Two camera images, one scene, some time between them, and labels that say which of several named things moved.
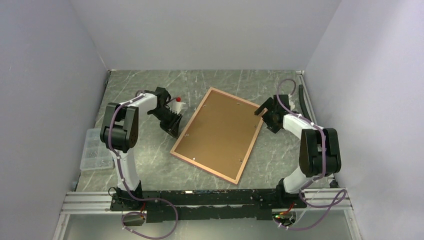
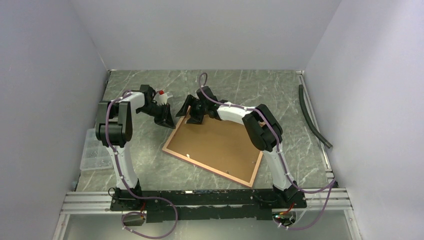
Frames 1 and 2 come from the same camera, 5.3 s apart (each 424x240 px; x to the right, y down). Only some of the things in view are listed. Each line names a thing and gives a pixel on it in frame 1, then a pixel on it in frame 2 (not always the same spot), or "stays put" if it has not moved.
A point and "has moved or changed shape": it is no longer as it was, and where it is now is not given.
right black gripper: [272, 126] → [191, 101]
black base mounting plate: [168, 206] stays put
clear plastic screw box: [95, 155] stays put
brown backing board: [219, 137] has moved or changed shape
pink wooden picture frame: [220, 136] has moved or changed shape
